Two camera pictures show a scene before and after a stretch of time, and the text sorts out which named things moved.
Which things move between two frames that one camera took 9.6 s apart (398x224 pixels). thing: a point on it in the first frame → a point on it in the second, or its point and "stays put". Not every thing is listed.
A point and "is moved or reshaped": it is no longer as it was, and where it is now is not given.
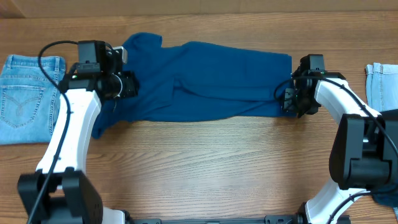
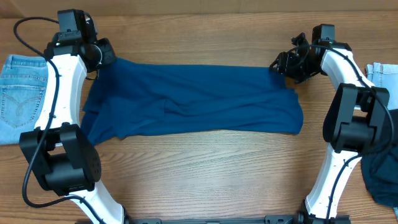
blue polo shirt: (194, 81) is moved or reshaped
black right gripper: (289, 99) → (282, 64)
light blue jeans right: (382, 86) stays put
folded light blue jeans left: (29, 98) stays put
